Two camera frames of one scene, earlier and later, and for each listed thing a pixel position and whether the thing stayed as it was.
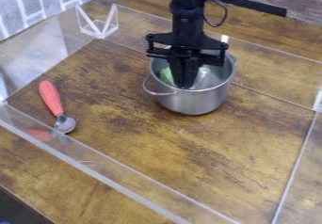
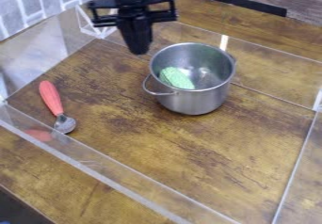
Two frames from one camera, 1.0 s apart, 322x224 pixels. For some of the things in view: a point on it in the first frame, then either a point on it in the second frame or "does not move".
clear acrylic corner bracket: (97, 28) does not move
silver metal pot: (206, 96) does not move
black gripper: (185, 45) -> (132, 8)
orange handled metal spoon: (64, 123) does not move
